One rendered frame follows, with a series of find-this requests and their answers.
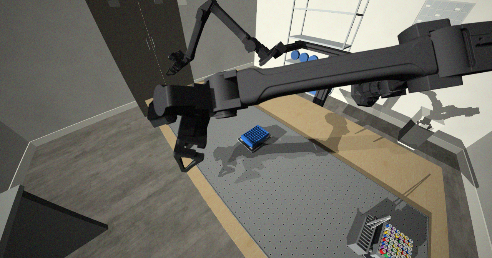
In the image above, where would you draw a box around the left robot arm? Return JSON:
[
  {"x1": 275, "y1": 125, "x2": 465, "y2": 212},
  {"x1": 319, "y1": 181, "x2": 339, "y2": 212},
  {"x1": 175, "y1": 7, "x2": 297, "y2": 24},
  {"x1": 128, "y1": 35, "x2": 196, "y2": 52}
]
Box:
[{"x1": 147, "y1": 18, "x2": 492, "y2": 137}]

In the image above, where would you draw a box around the blue tube carrier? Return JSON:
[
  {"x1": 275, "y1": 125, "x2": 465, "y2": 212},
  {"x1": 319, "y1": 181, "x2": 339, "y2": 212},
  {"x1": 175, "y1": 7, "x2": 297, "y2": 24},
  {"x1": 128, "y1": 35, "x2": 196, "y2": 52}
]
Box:
[{"x1": 241, "y1": 125, "x2": 269, "y2": 148}]

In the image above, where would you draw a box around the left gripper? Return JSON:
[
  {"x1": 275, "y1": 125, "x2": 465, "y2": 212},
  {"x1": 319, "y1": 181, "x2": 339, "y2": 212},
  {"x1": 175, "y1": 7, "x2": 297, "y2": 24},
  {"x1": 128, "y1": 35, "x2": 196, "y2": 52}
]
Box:
[{"x1": 173, "y1": 115, "x2": 210, "y2": 172}]

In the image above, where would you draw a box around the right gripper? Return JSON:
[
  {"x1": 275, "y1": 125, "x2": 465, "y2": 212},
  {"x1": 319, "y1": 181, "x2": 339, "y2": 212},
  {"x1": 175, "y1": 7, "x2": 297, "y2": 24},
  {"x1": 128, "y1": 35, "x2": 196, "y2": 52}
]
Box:
[{"x1": 166, "y1": 62, "x2": 184, "y2": 76}]

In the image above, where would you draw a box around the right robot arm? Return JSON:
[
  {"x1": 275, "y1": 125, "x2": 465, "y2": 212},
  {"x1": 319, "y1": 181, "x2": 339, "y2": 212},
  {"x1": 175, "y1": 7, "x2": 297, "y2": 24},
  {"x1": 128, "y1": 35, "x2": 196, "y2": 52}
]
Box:
[{"x1": 168, "y1": 0, "x2": 274, "y2": 66}]

